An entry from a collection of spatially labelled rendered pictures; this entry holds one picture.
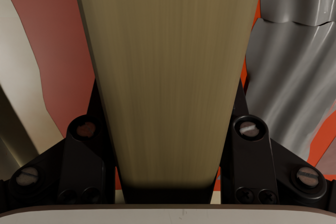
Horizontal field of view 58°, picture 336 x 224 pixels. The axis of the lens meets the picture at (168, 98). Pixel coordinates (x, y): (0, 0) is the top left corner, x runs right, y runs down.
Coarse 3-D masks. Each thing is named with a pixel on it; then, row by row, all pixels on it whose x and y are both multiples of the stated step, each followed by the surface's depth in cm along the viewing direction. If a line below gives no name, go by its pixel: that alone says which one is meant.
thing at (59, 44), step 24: (24, 24) 17; (48, 24) 17; (72, 24) 17; (48, 48) 18; (72, 48) 18; (48, 72) 19; (72, 72) 19; (48, 96) 21; (72, 96) 21; (312, 144) 25
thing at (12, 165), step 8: (0, 144) 25; (0, 152) 25; (8, 152) 26; (0, 160) 25; (8, 160) 26; (0, 168) 25; (8, 168) 26; (16, 168) 27; (0, 176) 25; (8, 176) 26
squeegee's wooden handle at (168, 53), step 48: (96, 0) 4; (144, 0) 4; (192, 0) 4; (240, 0) 4; (96, 48) 5; (144, 48) 5; (192, 48) 5; (240, 48) 5; (144, 96) 6; (192, 96) 6; (144, 144) 7; (192, 144) 7; (144, 192) 9; (192, 192) 9
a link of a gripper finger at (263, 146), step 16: (240, 128) 10; (256, 128) 10; (240, 144) 9; (256, 144) 9; (240, 160) 9; (256, 160) 9; (272, 160) 9; (224, 176) 11; (240, 176) 8; (256, 176) 8; (272, 176) 8; (224, 192) 10; (240, 192) 8; (256, 192) 8; (272, 192) 8
